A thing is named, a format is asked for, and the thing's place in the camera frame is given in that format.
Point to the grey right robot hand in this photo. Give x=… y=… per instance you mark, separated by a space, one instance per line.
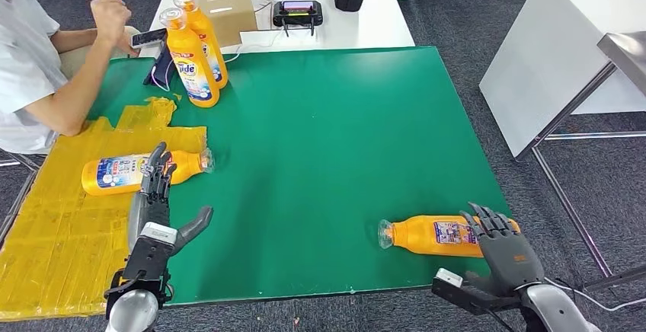
x=510 y=259

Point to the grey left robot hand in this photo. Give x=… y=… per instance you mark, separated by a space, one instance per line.
x=151 y=208

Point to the person's left hand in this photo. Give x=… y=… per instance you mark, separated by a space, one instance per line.
x=126 y=44

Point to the person's right hand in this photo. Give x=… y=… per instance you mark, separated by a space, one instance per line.
x=111 y=17

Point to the smartphone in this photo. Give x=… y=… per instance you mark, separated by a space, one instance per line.
x=149 y=38

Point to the orange detergent bottle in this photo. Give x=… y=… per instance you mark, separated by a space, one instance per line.
x=207 y=32
x=419 y=234
x=116 y=173
x=189 y=57

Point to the person's right forearm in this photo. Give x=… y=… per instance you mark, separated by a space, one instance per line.
x=80 y=92

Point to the person's left forearm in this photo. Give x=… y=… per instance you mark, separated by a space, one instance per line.
x=75 y=41

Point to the tablet in blue case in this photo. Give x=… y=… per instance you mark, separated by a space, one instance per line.
x=161 y=67

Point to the yellow taped mat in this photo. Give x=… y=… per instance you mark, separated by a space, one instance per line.
x=60 y=244

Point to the person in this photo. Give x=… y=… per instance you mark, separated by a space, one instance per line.
x=25 y=67

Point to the brown cardboard box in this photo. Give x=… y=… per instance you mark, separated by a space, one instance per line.
x=232 y=12

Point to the black handheld controller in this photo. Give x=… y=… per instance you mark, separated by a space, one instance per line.
x=298 y=14

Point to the green table board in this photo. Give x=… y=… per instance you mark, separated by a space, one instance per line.
x=328 y=107

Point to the large white table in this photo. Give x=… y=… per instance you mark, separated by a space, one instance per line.
x=545 y=57

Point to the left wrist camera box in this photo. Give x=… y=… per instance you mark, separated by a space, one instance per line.
x=149 y=251

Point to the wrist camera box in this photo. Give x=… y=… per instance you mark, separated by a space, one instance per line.
x=464 y=294
x=149 y=251

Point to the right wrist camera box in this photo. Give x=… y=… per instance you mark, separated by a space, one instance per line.
x=464 y=294

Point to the metal chair frame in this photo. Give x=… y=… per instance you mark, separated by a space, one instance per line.
x=20 y=157

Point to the steel frame table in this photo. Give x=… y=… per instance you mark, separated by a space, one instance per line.
x=626 y=52

